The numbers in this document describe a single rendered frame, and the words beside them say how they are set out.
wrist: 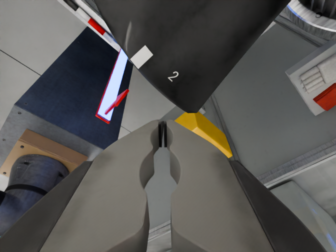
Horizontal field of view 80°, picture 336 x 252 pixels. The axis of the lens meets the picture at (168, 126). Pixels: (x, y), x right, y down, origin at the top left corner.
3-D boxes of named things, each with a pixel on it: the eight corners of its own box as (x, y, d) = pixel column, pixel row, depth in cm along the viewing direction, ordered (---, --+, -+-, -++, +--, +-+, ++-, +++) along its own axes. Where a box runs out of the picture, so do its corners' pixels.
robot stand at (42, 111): (113, 75, 155) (71, 193, 79) (76, 49, 141) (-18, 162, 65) (137, 45, 141) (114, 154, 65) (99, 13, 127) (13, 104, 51)
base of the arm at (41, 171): (58, 189, 68) (46, 218, 61) (9, 173, 62) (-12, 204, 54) (77, 167, 61) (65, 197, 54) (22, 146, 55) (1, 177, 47)
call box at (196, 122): (224, 131, 65) (233, 156, 57) (200, 147, 69) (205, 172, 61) (192, 102, 57) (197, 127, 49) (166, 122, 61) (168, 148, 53)
